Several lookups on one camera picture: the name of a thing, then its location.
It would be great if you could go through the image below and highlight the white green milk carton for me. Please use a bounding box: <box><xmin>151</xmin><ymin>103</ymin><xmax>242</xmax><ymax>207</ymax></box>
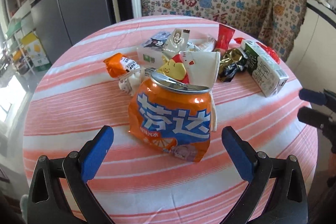
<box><xmin>241</xmin><ymin>40</ymin><xmax>289</xmax><ymax>97</ymax></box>

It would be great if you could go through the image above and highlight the red plastic bag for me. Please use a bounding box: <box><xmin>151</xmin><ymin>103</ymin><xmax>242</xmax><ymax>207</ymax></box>
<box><xmin>234</xmin><ymin>38</ymin><xmax>280</xmax><ymax>64</ymax></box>

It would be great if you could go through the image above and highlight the gold black foil wrapper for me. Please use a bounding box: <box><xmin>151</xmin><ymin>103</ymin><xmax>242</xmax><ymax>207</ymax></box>
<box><xmin>218</xmin><ymin>48</ymin><xmax>248</xmax><ymax>83</ymax></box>

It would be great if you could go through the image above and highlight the red snack sachet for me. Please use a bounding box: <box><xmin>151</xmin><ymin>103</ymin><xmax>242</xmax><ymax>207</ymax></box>
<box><xmin>214</xmin><ymin>24</ymin><xmax>235</xmax><ymax>51</ymax></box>

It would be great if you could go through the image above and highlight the white paper cup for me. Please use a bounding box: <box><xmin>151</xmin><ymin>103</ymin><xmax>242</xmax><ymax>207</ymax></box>
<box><xmin>179</xmin><ymin>51</ymin><xmax>221</xmax><ymax>132</ymax></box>

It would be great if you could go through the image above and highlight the small cream candy wrapper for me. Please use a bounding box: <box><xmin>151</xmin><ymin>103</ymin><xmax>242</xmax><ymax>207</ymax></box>
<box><xmin>195</xmin><ymin>35</ymin><xmax>217</xmax><ymax>52</ymax></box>

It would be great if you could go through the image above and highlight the crushed orange Fanta can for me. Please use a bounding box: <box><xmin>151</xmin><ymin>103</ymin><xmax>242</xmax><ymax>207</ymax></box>
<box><xmin>128</xmin><ymin>72</ymin><xmax>211</xmax><ymax>162</ymax></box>

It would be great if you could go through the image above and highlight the orange white plastic bag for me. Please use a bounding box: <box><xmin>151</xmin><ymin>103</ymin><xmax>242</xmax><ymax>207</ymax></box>
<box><xmin>104</xmin><ymin>53</ymin><xmax>145</xmax><ymax>96</ymax></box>

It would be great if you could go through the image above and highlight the yellow cartoon snack wrapper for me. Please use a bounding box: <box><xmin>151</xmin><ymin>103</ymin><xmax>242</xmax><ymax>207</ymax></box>
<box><xmin>157</xmin><ymin>53</ymin><xmax>189</xmax><ymax>84</ymax></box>

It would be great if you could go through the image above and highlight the Kuromi plastic box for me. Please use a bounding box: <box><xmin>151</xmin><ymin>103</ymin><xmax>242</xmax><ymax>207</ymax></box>
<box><xmin>137</xmin><ymin>31</ymin><xmax>171</xmax><ymax>68</ymax></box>

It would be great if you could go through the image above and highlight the white milk powder sachet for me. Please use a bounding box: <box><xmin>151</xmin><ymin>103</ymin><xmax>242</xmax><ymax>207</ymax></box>
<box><xmin>163</xmin><ymin>28</ymin><xmax>190</xmax><ymax>52</ymax></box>

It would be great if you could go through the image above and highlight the white counter cabinet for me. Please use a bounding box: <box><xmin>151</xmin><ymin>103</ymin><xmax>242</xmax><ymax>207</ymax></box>
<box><xmin>286</xmin><ymin>0</ymin><xmax>335</xmax><ymax>92</ymax></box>

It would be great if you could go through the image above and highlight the pink striped tablecloth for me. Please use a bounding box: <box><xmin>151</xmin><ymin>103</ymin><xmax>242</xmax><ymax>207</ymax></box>
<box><xmin>23</xmin><ymin>16</ymin><xmax>318</xmax><ymax>223</ymax></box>

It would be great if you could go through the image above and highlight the yellow cardboard box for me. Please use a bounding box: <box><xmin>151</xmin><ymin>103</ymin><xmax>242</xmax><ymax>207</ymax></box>
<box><xmin>21</xmin><ymin>32</ymin><xmax>51</xmax><ymax>72</ymax></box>

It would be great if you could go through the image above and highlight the green storage rack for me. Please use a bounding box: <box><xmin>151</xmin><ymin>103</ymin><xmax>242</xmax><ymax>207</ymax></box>
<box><xmin>2</xmin><ymin>12</ymin><xmax>35</xmax><ymax>77</ymax></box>

